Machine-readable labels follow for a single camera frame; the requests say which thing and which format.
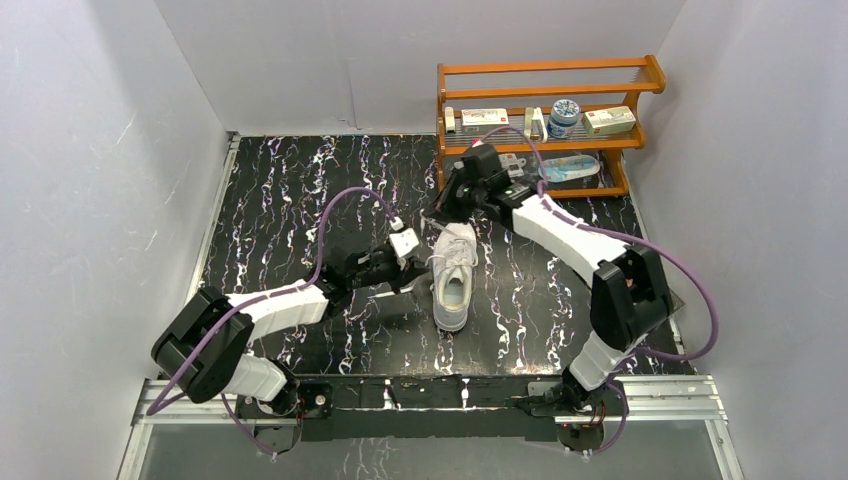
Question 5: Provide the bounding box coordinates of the white box on left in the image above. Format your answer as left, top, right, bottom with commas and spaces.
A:
460, 108, 510, 134

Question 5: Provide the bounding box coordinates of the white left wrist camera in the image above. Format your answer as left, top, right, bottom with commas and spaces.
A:
389, 228, 420, 259

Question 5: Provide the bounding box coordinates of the white sneaker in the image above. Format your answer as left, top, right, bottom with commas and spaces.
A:
430, 223, 478, 332

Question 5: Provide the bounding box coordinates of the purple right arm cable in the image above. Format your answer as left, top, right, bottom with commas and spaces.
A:
473, 125, 720, 364

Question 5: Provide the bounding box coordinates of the blue white round jar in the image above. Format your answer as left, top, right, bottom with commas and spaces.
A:
546, 99, 581, 139

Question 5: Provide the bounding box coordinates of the aluminium rail frame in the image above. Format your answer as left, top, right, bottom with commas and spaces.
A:
117, 375, 745, 479

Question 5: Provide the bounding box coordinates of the beige clip item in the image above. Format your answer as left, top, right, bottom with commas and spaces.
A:
524, 107, 548, 143

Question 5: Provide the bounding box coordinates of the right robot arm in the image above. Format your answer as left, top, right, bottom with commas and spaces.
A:
424, 143, 672, 414

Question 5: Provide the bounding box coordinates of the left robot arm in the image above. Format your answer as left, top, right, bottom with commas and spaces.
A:
151, 243, 428, 416

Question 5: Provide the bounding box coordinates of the orange wooden shelf rack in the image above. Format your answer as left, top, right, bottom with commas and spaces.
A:
436, 55, 667, 199

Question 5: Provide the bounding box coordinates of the white shoelace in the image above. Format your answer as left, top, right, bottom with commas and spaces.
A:
426, 228, 478, 295

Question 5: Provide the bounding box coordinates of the white flat packet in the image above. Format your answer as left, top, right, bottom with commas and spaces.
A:
499, 153, 527, 178

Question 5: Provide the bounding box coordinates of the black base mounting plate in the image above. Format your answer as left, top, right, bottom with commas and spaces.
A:
235, 374, 627, 458

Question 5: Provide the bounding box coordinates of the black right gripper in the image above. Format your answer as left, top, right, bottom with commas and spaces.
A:
424, 167, 487, 225

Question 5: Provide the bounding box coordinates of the white box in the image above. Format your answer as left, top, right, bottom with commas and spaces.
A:
460, 108, 510, 134
582, 105, 636, 138

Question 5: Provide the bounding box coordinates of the blue oval package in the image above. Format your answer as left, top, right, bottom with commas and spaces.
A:
538, 154, 600, 183

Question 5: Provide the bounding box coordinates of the white box on right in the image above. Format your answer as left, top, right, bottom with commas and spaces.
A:
582, 105, 636, 138

